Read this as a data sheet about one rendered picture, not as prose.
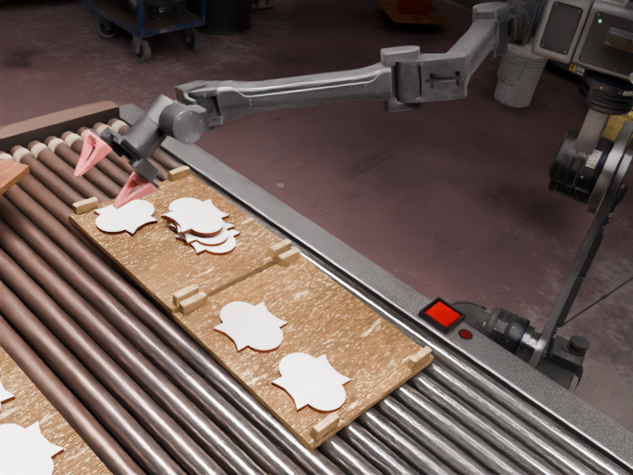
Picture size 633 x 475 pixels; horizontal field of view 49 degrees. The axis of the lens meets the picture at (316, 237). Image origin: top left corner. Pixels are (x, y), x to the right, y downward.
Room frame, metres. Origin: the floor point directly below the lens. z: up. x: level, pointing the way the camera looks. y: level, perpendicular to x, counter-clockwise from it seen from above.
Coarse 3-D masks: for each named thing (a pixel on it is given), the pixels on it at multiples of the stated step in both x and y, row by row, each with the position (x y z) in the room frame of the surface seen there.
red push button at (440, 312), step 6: (432, 306) 1.18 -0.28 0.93; (438, 306) 1.18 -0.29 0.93; (444, 306) 1.19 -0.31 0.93; (426, 312) 1.16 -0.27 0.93; (432, 312) 1.16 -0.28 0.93; (438, 312) 1.16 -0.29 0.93; (444, 312) 1.17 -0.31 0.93; (450, 312) 1.17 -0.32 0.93; (438, 318) 1.14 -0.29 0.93; (444, 318) 1.15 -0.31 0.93; (450, 318) 1.15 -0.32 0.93; (456, 318) 1.15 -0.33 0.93; (444, 324) 1.13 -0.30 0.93
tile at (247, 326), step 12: (228, 312) 1.03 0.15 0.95; (240, 312) 1.04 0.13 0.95; (252, 312) 1.05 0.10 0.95; (264, 312) 1.05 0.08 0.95; (228, 324) 1.00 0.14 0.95; (240, 324) 1.00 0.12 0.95; (252, 324) 1.01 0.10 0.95; (264, 324) 1.02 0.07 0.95; (276, 324) 1.02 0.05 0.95; (228, 336) 0.97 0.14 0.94; (240, 336) 0.97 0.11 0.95; (252, 336) 0.98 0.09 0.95; (264, 336) 0.98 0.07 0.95; (276, 336) 0.99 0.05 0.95; (240, 348) 0.94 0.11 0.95; (252, 348) 0.95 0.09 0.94; (264, 348) 0.95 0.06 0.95; (276, 348) 0.96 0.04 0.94
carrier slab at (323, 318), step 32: (256, 288) 1.13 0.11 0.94; (288, 288) 1.15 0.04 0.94; (320, 288) 1.17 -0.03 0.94; (192, 320) 1.00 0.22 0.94; (288, 320) 1.05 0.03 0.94; (320, 320) 1.06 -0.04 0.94; (352, 320) 1.08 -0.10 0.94; (384, 320) 1.10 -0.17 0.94; (224, 352) 0.93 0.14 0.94; (256, 352) 0.94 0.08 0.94; (288, 352) 0.96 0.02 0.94; (320, 352) 0.97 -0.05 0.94; (352, 352) 0.99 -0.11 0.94; (384, 352) 1.00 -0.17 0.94; (416, 352) 1.02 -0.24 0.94; (256, 384) 0.87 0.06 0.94; (352, 384) 0.91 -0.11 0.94; (384, 384) 0.92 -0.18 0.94; (288, 416) 0.81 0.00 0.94; (320, 416) 0.82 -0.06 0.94; (352, 416) 0.83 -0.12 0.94
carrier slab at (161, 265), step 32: (160, 192) 1.43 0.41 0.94; (192, 192) 1.46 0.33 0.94; (160, 224) 1.30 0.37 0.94; (256, 224) 1.37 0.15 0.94; (128, 256) 1.17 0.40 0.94; (160, 256) 1.18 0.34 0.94; (192, 256) 1.20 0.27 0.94; (224, 256) 1.22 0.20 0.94; (256, 256) 1.24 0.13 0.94; (160, 288) 1.08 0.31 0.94; (224, 288) 1.13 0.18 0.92
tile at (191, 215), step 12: (180, 204) 1.34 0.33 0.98; (192, 204) 1.35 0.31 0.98; (204, 204) 1.36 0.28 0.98; (168, 216) 1.29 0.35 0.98; (180, 216) 1.29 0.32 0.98; (192, 216) 1.30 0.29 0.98; (204, 216) 1.31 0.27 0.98; (216, 216) 1.32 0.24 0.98; (228, 216) 1.33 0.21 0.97; (180, 228) 1.26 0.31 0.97; (192, 228) 1.25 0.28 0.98; (204, 228) 1.26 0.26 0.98; (216, 228) 1.27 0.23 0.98
